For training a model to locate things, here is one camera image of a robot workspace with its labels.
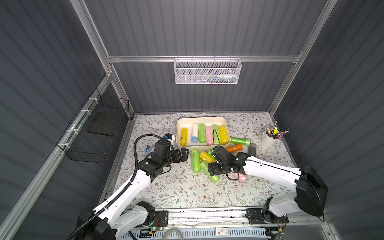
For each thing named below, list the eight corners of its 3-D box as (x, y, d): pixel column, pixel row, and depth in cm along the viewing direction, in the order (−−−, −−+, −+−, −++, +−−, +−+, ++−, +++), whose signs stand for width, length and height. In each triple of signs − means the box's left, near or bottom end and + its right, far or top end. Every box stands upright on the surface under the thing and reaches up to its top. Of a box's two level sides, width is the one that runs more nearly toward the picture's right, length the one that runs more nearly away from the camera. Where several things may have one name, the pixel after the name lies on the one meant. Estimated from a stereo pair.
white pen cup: (260, 148, 102) (267, 138, 93) (257, 137, 107) (263, 127, 98) (275, 148, 102) (282, 138, 93) (271, 137, 107) (278, 127, 98)
